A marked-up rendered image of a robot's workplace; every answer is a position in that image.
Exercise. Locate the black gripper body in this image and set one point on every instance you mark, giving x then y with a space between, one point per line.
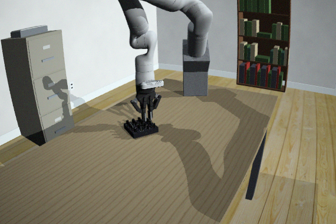
144 93

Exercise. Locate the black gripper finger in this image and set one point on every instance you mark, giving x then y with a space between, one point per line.
142 108
153 105

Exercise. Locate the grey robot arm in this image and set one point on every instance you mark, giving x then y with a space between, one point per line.
199 14

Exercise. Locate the black knob box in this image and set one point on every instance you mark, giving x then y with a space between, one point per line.
139 128

